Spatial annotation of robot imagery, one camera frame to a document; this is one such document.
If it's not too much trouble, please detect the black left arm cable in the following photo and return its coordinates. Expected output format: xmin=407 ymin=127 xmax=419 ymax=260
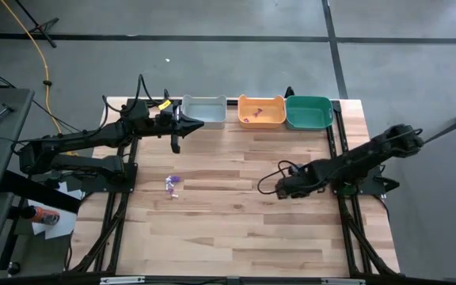
xmin=101 ymin=74 xmax=169 ymax=116

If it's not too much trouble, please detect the orange plastic bin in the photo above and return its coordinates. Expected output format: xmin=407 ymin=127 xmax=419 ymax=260
xmin=237 ymin=93 xmax=287 ymax=130

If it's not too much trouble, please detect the white plastic bin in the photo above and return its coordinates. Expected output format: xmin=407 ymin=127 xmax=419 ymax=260
xmin=180 ymin=93 xmax=228 ymax=131

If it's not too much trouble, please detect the silver metal bracket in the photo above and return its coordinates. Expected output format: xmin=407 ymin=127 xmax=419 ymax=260
xmin=321 ymin=278 xmax=367 ymax=285
xmin=99 ymin=276 xmax=146 ymax=285

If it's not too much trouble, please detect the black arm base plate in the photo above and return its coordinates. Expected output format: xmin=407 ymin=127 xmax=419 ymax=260
xmin=329 ymin=164 xmax=388 ymax=197
xmin=81 ymin=161 xmax=139 ymax=195

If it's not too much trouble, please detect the white paper sheet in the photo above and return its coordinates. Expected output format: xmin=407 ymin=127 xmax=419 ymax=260
xmin=55 ymin=180 xmax=86 ymax=201
xmin=27 ymin=197 xmax=79 ymax=241

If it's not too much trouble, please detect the yellow cable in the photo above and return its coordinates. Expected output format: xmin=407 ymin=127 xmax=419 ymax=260
xmin=0 ymin=0 xmax=63 ymax=135

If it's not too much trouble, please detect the orange can black cap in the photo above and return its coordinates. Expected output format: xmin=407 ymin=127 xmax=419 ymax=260
xmin=21 ymin=204 xmax=61 ymax=226

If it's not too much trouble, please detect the green plastic bin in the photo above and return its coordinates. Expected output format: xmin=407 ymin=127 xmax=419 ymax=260
xmin=256 ymin=159 xmax=292 ymax=196
xmin=285 ymin=95 xmax=335 ymax=131

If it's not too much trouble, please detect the black tripod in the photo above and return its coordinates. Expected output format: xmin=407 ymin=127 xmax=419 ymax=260
xmin=13 ymin=0 xmax=60 ymax=49

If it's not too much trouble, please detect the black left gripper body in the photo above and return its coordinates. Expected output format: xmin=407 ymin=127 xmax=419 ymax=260
xmin=147 ymin=110 xmax=185 ymax=139

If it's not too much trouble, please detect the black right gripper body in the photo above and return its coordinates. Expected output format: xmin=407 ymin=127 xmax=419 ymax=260
xmin=274 ymin=164 xmax=322 ymax=200

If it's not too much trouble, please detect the black aluminium rig frame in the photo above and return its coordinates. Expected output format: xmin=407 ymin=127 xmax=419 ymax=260
xmin=0 ymin=85 xmax=456 ymax=285

